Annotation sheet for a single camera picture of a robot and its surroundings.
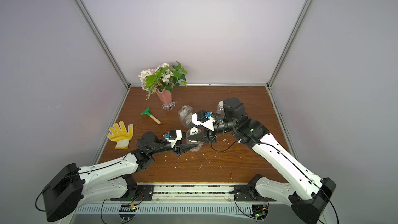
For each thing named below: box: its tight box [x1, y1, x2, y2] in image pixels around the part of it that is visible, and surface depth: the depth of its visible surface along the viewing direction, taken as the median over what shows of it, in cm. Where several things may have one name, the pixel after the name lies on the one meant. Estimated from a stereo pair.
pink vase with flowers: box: [138, 61, 189, 111], surface depth 89 cm
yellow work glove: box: [106, 120, 134, 150], surface depth 96 cm
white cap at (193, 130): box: [189, 127, 199, 136], surface depth 58 cm
